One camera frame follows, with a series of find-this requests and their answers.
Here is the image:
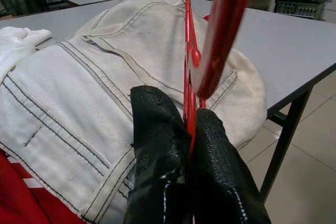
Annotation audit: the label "red garment with white trim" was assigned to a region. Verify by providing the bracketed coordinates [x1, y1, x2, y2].
[0, 149, 90, 224]

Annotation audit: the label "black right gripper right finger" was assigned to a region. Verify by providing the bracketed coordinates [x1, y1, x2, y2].
[185, 108, 272, 224]

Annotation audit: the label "off-white jeans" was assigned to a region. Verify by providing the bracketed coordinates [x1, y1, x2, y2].
[0, 0, 268, 222]

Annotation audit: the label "red plastic clothes hanger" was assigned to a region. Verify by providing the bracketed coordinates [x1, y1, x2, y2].
[181, 0, 255, 156]

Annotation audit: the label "grey table with black legs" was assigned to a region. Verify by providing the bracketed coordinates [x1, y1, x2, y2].
[0, 0, 336, 204]

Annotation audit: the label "black equipment crate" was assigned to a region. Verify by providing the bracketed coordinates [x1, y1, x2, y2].
[275, 0, 327, 20]

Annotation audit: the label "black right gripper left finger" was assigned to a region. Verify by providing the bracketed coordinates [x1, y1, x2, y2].
[123, 85, 192, 224]

